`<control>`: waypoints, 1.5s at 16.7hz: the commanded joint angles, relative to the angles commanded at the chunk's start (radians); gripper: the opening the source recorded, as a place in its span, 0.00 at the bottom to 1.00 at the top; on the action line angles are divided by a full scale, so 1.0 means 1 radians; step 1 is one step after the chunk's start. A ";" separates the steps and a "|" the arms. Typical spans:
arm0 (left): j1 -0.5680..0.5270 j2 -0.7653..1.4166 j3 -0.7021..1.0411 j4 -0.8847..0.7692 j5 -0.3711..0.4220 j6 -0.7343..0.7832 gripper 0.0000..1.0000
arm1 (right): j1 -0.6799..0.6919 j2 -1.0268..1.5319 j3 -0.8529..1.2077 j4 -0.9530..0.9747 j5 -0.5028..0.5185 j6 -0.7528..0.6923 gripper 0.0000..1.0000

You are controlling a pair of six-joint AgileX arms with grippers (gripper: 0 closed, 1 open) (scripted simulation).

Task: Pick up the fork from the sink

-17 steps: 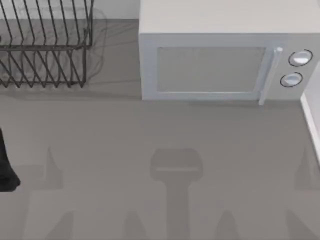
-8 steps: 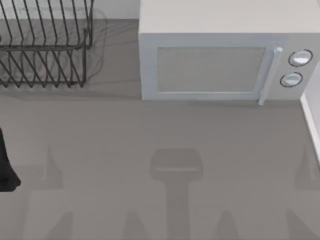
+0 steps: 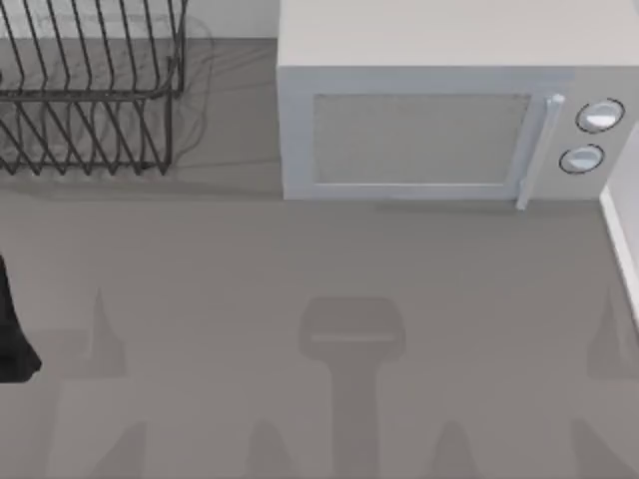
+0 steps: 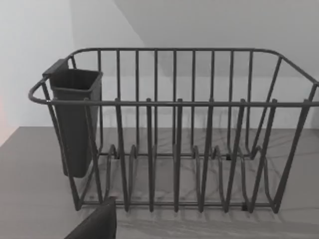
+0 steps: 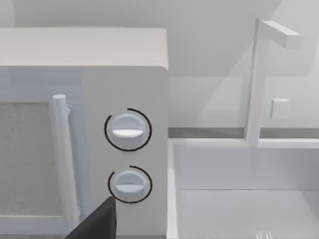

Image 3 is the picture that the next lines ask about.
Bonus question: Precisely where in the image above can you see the microwave door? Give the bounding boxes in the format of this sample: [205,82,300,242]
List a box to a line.
[279,66,545,202]

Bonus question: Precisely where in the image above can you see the pale microwave oven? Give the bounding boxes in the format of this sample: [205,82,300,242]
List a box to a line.
[276,0,639,211]

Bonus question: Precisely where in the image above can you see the small microwave knob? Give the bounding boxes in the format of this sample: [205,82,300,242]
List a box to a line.
[558,143,606,175]

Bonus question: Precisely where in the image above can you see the large microwave knob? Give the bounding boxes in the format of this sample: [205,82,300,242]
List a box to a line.
[575,98,626,134]

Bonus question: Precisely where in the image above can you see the microwave door handle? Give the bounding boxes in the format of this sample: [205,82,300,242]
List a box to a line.
[515,93,566,211]

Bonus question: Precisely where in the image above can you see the black wire dish rack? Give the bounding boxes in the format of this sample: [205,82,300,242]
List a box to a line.
[0,0,190,177]

